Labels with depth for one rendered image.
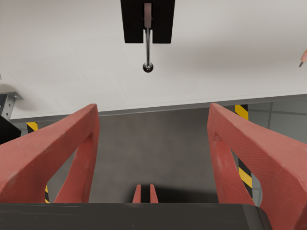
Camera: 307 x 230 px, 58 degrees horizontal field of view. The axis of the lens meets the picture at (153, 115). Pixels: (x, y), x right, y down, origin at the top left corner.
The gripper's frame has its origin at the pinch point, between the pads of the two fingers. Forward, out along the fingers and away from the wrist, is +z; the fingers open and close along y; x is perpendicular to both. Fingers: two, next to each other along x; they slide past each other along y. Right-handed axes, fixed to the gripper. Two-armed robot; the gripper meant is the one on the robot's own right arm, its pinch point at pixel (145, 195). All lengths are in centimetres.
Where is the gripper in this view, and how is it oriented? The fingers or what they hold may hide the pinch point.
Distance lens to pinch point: 28.3
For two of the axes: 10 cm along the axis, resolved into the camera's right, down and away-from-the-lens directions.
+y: -10.0, 0.0, -0.2
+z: -0.2, -7.7, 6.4
